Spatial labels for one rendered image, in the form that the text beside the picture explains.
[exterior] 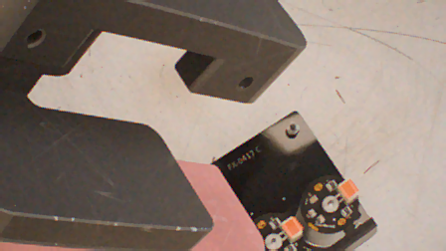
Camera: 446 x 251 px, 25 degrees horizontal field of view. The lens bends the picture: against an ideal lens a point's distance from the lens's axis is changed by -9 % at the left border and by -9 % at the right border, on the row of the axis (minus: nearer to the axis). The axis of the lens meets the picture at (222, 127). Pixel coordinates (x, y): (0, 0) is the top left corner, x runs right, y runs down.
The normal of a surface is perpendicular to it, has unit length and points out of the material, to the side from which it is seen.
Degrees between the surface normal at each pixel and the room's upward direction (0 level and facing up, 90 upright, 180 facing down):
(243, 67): 77
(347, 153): 0
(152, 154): 54
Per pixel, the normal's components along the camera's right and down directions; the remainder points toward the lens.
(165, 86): 0.00, -0.30
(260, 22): 0.63, -0.66
